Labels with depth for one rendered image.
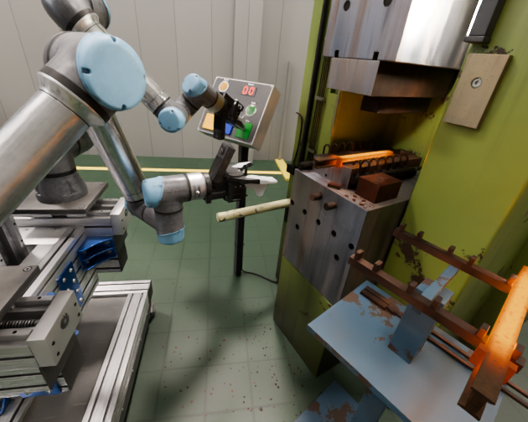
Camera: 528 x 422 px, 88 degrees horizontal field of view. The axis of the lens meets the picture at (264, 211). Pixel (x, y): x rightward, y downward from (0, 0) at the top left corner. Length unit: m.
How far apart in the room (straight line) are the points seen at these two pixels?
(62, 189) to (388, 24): 1.11
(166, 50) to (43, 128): 3.30
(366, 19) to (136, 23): 3.14
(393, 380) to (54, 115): 0.86
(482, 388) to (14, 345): 0.80
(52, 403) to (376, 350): 1.08
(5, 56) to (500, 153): 4.35
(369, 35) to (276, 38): 2.90
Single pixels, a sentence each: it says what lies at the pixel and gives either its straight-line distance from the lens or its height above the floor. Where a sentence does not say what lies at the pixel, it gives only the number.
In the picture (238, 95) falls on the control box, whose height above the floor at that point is 1.14.
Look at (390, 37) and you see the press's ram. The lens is 0.94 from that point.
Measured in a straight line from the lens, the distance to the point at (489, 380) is 0.51.
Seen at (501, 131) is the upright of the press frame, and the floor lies 1.19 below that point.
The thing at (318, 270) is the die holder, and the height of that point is 0.57.
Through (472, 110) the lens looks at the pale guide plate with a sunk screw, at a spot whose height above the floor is 1.23.
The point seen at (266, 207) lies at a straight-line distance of 1.40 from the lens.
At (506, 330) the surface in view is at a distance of 0.63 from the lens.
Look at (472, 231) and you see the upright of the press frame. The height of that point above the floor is 0.92.
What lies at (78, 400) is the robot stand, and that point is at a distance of 1.32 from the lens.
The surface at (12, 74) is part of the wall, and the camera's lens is 4.40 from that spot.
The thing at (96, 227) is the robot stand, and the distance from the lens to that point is 1.17.
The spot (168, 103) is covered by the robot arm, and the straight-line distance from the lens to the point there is 0.94.
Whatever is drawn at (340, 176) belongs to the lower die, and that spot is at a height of 0.95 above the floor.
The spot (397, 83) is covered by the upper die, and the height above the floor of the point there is 1.27.
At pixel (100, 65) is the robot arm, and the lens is 0.55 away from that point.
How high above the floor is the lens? 1.30
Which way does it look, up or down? 29 degrees down
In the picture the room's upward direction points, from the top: 6 degrees clockwise
